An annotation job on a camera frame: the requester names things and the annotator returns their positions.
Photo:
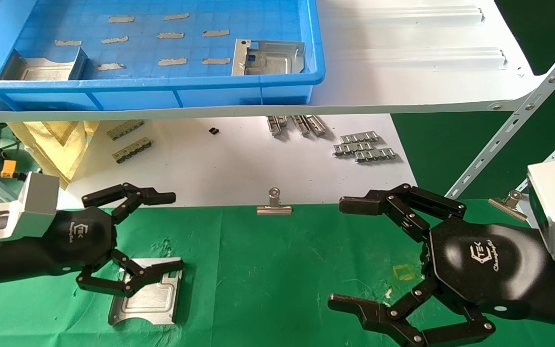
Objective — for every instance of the folded sheet metal bracket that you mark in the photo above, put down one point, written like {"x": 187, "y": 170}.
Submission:
{"x": 41, "y": 70}

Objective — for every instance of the silver binder clip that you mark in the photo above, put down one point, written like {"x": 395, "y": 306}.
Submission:
{"x": 274, "y": 209}
{"x": 508, "y": 206}

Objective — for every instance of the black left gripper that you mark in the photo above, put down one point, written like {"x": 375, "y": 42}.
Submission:
{"x": 75, "y": 241}

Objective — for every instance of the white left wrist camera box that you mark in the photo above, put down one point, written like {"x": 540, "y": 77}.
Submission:
{"x": 36, "y": 202}

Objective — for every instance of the notched stamped metal plate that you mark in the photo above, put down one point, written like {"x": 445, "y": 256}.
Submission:
{"x": 272, "y": 62}

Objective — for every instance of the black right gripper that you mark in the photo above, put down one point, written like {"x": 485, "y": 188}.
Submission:
{"x": 494, "y": 270}

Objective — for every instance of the green table cloth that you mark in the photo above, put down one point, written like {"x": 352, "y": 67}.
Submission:
{"x": 268, "y": 270}

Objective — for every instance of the silver metal link strip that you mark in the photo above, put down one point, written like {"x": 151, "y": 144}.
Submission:
{"x": 375, "y": 154}
{"x": 359, "y": 137}
{"x": 353, "y": 148}

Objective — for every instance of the blue plastic bin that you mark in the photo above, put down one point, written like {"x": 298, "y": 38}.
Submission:
{"x": 162, "y": 99}

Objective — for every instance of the silver metal rail piece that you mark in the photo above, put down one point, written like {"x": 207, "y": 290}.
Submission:
{"x": 276, "y": 125}
{"x": 300, "y": 125}
{"x": 317, "y": 125}

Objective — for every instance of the curved stamped metal plate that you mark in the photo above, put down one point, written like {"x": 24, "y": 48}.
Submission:
{"x": 152, "y": 303}

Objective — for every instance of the dark metal link strip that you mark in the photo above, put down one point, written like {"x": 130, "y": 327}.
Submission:
{"x": 133, "y": 150}
{"x": 125, "y": 130}

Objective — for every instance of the white metal shelf rack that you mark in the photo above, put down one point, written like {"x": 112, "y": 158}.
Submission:
{"x": 403, "y": 72}

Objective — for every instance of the yellow padded envelope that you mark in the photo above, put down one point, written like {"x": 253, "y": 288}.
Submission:
{"x": 56, "y": 149}

